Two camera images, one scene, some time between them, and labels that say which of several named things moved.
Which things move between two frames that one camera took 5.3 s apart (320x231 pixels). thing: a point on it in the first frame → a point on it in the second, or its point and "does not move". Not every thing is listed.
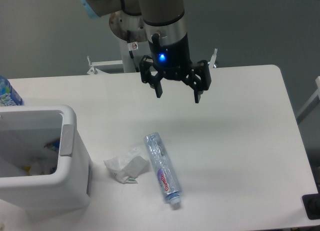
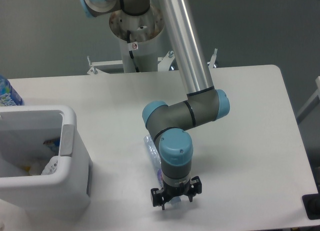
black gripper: [172, 60] → [192, 187]
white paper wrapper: [126, 172] → [52, 166]
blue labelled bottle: [9, 96] does not move
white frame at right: [314, 102] does not move
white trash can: [25, 130] does not move
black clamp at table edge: [311, 203] does not move
